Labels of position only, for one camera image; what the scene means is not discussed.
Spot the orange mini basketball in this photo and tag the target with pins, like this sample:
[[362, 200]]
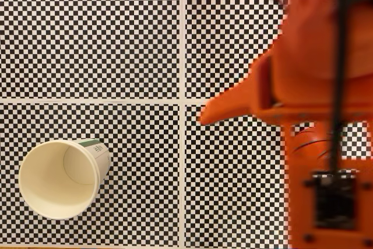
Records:
[[309, 144]]

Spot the white paper cup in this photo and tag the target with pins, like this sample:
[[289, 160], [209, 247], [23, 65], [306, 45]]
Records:
[[52, 182]]

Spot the orange camera mount with board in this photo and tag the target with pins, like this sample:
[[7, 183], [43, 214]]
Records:
[[300, 202]]

